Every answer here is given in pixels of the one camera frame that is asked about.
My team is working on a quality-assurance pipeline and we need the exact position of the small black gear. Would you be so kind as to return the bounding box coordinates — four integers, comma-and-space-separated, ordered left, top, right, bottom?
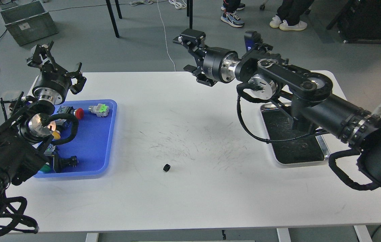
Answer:
163, 164, 171, 172

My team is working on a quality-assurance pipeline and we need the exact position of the grey plastic crate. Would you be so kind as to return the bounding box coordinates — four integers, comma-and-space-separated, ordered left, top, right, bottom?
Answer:
0, 0, 59, 46

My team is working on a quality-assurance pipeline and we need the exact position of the black table leg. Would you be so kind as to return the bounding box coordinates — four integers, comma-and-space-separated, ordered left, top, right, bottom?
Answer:
186, 0, 193, 29
105, 0, 122, 38

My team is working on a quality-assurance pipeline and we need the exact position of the blue plastic tray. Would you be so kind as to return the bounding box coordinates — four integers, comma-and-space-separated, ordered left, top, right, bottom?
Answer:
34, 99, 117, 179

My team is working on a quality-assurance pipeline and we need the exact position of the black table leg front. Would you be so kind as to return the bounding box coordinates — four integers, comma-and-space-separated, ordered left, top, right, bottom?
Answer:
105, 0, 122, 38

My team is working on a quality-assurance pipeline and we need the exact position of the black equipment case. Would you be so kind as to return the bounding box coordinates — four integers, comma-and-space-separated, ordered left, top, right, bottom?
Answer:
326, 0, 381, 43

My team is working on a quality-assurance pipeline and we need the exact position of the white cable on floor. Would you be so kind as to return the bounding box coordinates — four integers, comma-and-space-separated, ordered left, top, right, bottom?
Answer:
128, 0, 187, 72

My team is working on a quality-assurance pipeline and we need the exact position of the grey part with green top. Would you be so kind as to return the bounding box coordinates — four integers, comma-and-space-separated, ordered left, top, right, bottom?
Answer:
88, 103, 110, 118

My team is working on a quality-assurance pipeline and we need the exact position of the white sneaker left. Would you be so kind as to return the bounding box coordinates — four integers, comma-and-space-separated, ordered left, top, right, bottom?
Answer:
270, 15, 283, 29

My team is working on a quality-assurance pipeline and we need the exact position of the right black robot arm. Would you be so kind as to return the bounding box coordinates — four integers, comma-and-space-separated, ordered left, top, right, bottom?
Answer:
173, 29, 381, 191

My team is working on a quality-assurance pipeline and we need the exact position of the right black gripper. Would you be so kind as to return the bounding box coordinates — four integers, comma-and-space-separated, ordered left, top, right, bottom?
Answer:
172, 29, 238, 87

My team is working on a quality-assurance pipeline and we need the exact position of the white sneaker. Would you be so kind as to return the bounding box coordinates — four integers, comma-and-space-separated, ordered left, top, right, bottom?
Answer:
279, 20, 307, 32
270, 15, 283, 29

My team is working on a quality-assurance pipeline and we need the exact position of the green button part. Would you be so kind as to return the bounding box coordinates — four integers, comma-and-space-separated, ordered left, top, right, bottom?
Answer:
39, 163, 51, 173

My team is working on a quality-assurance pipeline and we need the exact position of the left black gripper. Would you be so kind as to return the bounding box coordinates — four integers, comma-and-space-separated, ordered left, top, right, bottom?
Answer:
26, 41, 87, 105

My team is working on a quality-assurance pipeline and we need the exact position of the red push button part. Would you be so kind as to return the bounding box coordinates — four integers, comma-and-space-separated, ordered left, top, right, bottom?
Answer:
72, 108, 84, 120

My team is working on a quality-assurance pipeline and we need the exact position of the black table leg right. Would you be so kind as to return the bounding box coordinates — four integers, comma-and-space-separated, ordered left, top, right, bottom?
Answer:
186, 0, 193, 29

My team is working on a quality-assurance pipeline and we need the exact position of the white sneaker right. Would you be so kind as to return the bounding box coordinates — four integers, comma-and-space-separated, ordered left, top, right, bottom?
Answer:
279, 20, 307, 32

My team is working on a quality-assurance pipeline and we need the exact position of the blue sneaker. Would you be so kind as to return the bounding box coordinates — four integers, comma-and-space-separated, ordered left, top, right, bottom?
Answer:
221, 12, 245, 28

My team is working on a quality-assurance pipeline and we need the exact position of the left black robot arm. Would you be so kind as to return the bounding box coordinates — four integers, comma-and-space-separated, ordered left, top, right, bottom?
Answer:
0, 41, 87, 236

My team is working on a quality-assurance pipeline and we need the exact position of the black switch block part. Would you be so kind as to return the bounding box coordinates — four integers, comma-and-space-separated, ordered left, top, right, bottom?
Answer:
55, 106, 75, 129

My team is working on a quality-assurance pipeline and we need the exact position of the yellow button part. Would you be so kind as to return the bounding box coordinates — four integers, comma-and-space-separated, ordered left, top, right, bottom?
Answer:
52, 130, 61, 140

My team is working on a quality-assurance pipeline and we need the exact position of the steel tray with black mat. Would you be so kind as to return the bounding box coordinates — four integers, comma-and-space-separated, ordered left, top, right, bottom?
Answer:
260, 103, 331, 167

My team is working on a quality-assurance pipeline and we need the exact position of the small black connector part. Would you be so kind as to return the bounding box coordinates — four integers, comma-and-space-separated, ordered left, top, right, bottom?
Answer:
53, 155, 78, 173

